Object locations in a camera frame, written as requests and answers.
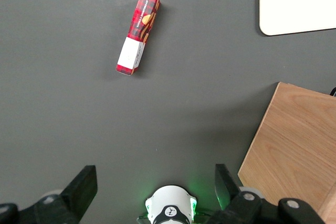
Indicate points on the white rectangular tray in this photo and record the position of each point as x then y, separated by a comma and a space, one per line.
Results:
296, 1

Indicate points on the wooden two-drawer cabinet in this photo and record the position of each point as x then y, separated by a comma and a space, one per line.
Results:
294, 150

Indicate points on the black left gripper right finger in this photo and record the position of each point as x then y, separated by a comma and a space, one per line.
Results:
236, 203

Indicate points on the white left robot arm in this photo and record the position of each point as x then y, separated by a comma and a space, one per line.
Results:
170, 200

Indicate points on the red plaid cookie box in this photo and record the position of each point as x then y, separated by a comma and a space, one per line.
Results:
136, 51

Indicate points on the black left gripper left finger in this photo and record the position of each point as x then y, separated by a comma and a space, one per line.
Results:
76, 197

